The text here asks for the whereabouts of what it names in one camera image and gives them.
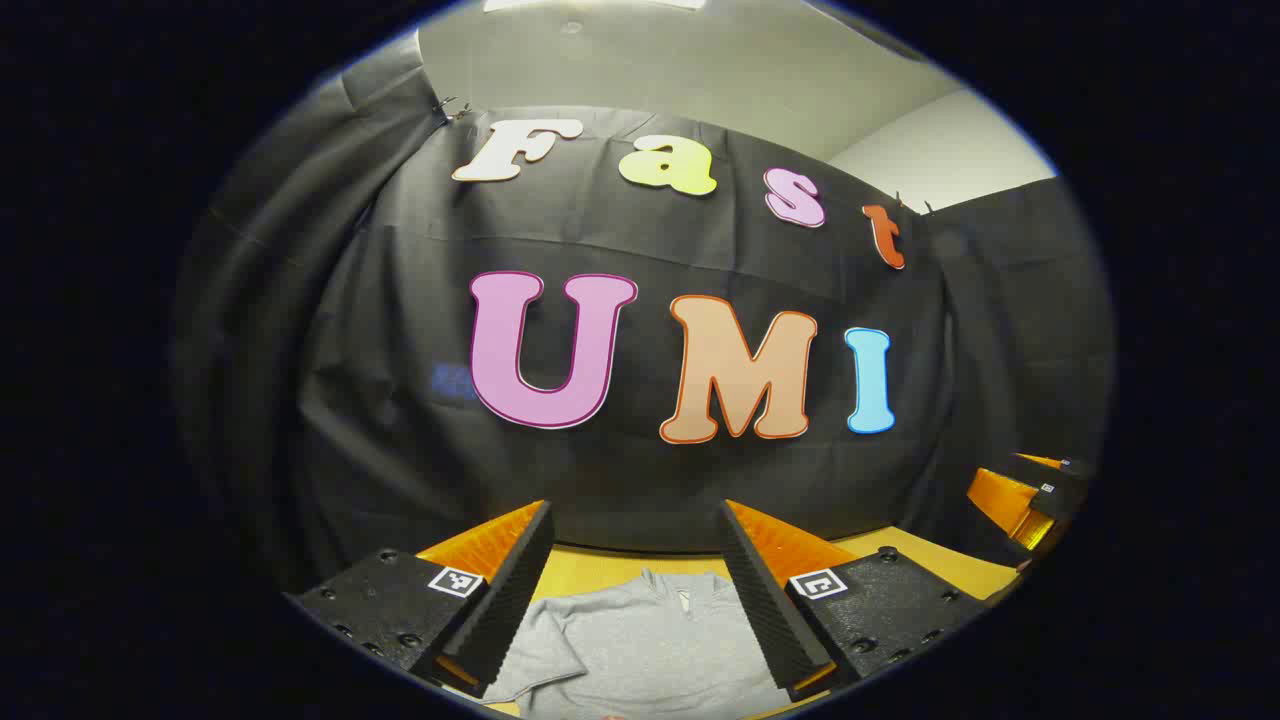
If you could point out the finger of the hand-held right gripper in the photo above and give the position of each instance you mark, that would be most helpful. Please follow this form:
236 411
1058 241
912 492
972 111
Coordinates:
1010 495
1055 466

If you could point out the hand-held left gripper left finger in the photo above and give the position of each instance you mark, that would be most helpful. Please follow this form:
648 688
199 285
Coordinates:
510 590

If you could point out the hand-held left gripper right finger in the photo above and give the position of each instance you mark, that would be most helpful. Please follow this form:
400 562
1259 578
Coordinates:
760 600

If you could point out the grey zip-neck sweatshirt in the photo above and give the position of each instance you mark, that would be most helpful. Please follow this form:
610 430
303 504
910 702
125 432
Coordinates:
640 650

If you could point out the black backdrop cloth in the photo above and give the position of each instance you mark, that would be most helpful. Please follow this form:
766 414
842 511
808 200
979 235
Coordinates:
400 450

